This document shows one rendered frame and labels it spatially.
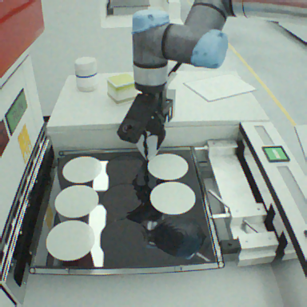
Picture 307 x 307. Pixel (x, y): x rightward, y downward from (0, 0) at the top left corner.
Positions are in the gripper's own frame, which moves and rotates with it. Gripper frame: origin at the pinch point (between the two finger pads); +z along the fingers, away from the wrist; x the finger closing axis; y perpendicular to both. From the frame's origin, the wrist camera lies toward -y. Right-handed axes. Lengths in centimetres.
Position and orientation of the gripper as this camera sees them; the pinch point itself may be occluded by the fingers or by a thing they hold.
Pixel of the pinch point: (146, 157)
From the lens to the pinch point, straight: 76.4
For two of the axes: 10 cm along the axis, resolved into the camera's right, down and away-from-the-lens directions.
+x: -9.0, -2.7, 3.5
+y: 4.5, -5.5, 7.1
